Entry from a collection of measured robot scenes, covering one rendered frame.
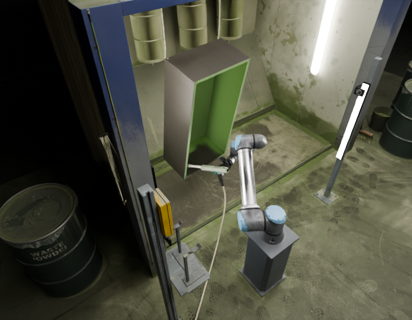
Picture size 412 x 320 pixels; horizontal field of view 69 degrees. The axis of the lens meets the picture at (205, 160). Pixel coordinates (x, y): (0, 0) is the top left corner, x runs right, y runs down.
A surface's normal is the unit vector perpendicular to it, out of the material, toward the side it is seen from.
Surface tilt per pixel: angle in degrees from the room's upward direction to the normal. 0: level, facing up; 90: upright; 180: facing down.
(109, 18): 90
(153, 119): 57
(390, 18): 90
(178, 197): 0
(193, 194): 0
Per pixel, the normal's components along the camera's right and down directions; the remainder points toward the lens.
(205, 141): 0.11, -0.63
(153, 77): 0.49, 0.04
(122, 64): 0.59, 0.53
